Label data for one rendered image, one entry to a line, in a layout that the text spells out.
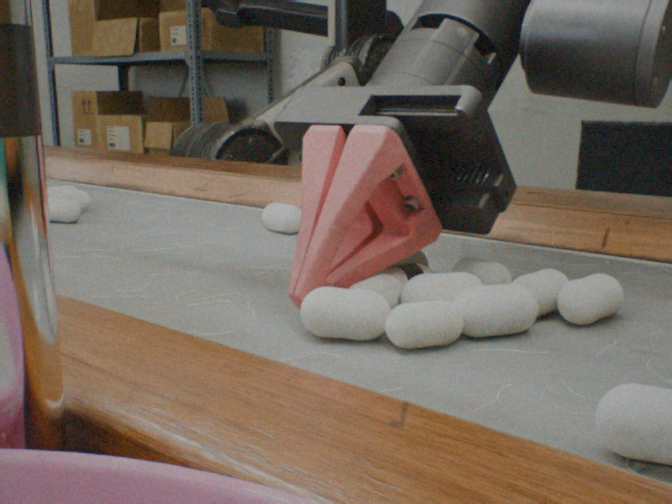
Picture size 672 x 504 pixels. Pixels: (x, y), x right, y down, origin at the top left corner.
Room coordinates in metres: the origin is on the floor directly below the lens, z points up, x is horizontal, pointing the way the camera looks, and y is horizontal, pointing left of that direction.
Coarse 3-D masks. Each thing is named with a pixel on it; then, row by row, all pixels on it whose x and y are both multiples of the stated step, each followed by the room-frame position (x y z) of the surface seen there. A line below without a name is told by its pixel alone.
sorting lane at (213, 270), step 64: (128, 192) 0.75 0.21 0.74; (64, 256) 0.45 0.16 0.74; (128, 256) 0.45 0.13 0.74; (192, 256) 0.45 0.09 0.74; (256, 256) 0.45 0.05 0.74; (448, 256) 0.45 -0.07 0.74; (512, 256) 0.45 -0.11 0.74; (576, 256) 0.45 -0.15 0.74; (192, 320) 0.32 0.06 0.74; (256, 320) 0.32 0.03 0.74; (640, 320) 0.32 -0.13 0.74; (384, 384) 0.24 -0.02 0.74; (448, 384) 0.24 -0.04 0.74; (512, 384) 0.24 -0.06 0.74; (576, 384) 0.24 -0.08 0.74; (576, 448) 0.20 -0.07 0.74
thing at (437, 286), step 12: (420, 276) 0.31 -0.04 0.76; (432, 276) 0.31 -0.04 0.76; (444, 276) 0.31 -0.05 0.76; (456, 276) 0.31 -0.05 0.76; (468, 276) 0.31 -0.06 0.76; (408, 288) 0.31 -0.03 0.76; (420, 288) 0.31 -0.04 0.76; (432, 288) 0.30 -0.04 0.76; (444, 288) 0.31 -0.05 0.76; (456, 288) 0.31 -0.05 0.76; (408, 300) 0.31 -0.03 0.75; (420, 300) 0.30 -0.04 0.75
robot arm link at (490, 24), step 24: (432, 0) 0.39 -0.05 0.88; (456, 0) 0.38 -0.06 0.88; (480, 0) 0.38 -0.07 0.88; (504, 0) 0.39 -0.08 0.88; (528, 0) 0.40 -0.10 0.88; (432, 24) 0.38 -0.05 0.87; (480, 24) 0.37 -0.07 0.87; (504, 24) 0.38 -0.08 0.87; (480, 48) 0.38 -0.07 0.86; (504, 48) 0.38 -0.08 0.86; (504, 72) 0.38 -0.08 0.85
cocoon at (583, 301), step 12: (588, 276) 0.32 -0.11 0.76; (600, 276) 0.32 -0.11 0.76; (564, 288) 0.31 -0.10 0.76; (576, 288) 0.31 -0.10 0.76; (588, 288) 0.31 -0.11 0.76; (600, 288) 0.31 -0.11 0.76; (612, 288) 0.31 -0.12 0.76; (564, 300) 0.31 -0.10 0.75; (576, 300) 0.30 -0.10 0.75; (588, 300) 0.30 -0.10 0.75; (600, 300) 0.30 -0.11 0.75; (612, 300) 0.31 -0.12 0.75; (564, 312) 0.31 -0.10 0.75; (576, 312) 0.30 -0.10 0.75; (588, 312) 0.30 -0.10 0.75; (600, 312) 0.30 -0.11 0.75; (612, 312) 0.31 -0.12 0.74; (576, 324) 0.31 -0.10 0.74
